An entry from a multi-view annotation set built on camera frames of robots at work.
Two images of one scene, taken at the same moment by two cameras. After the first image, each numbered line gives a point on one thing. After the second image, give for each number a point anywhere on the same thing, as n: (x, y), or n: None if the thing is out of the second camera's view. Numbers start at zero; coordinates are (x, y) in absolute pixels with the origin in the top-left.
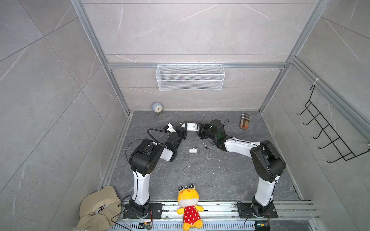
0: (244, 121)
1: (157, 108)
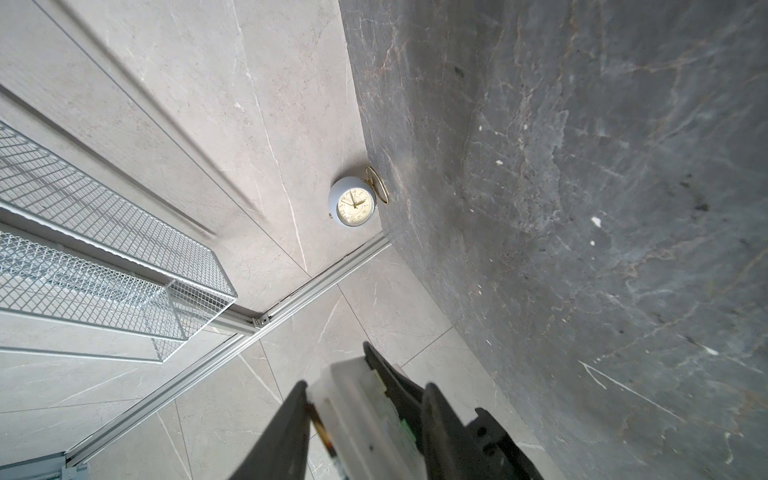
0: None
1: (352, 200)
